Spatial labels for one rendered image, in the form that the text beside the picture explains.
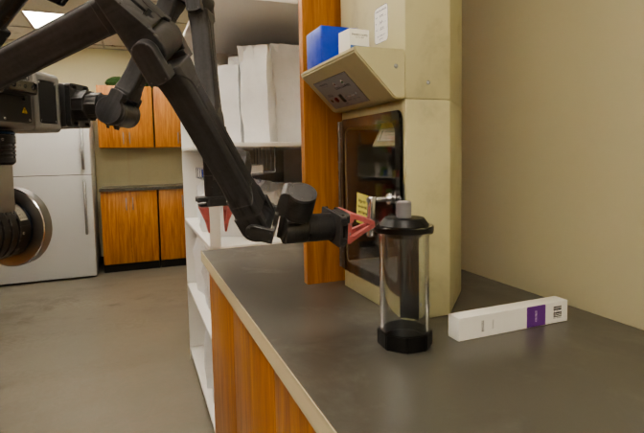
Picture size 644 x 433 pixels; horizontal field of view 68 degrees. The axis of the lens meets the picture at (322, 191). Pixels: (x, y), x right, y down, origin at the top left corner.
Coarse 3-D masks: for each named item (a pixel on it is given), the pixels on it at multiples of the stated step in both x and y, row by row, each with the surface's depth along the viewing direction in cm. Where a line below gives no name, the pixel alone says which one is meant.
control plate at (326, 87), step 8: (344, 72) 102; (328, 80) 112; (336, 80) 108; (344, 80) 106; (352, 80) 103; (320, 88) 119; (328, 88) 115; (336, 88) 112; (344, 88) 109; (352, 88) 106; (328, 96) 119; (336, 96) 115; (344, 96) 112; (360, 96) 106; (336, 104) 120; (344, 104) 116; (352, 104) 113
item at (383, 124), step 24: (360, 120) 114; (384, 120) 103; (360, 144) 115; (384, 144) 104; (360, 168) 115; (384, 168) 104; (360, 192) 116; (384, 192) 105; (360, 240) 117; (360, 264) 118
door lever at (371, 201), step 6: (366, 198) 102; (372, 198) 101; (378, 198) 102; (384, 198) 102; (390, 198) 102; (372, 204) 101; (372, 210) 101; (372, 216) 102; (366, 234) 103; (372, 234) 102
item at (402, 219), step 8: (400, 200) 88; (400, 208) 87; (408, 208) 86; (384, 216) 89; (392, 216) 88; (400, 216) 87; (408, 216) 86; (416, 216) 88; (384, 224) 86; (392, 224) 84; (400, 224) 84; (408, 224) 84; (416, 224) 84; (424, 224) 85
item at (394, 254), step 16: (432, 224) 87; (384, 240) 86; (400, 240) 84; (416, 240) 84; (384, 256) 86; (400, 256) 84; (416, 256) 84; (384, 272) 86; (400, 272) 84; (416, 272) 84; (384, 288) 86; (400, 288) 84; (416, 288) 84; (384, 304) 87; (400, 304) 85; (416, 304) 84; (384, 320) 87; (400, 320) 85; (416, 320) 85
